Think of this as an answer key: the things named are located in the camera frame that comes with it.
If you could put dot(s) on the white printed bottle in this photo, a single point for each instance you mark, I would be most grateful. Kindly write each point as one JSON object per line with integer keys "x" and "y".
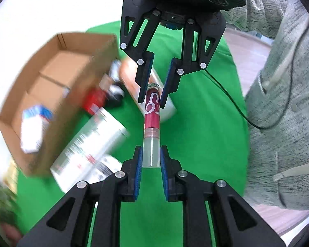
{"x": 106, "y": 167}

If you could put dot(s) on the green cloth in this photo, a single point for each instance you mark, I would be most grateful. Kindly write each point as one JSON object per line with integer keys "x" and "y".
{"x": 208, "y": 133}

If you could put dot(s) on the blue and white packet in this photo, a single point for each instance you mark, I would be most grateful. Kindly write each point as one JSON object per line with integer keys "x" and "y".
{"x": 33, "y": 126}

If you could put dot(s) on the brown cardboard box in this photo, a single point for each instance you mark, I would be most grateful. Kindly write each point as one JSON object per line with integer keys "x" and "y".
{"x": 67, "y": 92}

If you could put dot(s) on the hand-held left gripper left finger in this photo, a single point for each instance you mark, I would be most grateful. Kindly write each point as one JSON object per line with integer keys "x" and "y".
{"x": 137, "y": 171}

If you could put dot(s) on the orange and white bottle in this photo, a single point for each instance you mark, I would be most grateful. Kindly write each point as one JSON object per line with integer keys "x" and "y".
{"x": 128, "y": 77}

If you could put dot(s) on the person's right forearm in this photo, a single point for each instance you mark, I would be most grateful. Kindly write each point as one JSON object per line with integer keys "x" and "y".
{"x": 262, "y": 10}

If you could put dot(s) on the small red box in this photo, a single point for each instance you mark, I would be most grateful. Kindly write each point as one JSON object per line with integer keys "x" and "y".
{"x": 92, "y": 101}

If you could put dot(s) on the person's grey hoodie torso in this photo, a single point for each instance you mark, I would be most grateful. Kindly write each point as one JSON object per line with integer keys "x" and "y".
{"x": 285, "y": 133}

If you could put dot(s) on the silver and black metal object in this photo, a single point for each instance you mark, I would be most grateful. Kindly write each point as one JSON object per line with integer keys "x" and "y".
{"x": 115, "y": 92}

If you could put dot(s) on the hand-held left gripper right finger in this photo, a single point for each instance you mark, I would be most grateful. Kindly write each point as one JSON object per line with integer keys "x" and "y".
{"x": 165, "y": 171}

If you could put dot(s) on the clear tube with red label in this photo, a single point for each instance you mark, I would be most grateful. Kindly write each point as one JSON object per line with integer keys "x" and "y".
{"x": 152, "y": 123}

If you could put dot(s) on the green plant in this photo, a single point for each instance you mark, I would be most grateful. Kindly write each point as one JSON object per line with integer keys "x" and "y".
{"x": 1, "y": 203}

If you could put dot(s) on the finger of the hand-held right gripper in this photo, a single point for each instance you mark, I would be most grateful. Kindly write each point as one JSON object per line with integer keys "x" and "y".
{"x": 144, "y": 82}
{"x": 168, "y": 82}

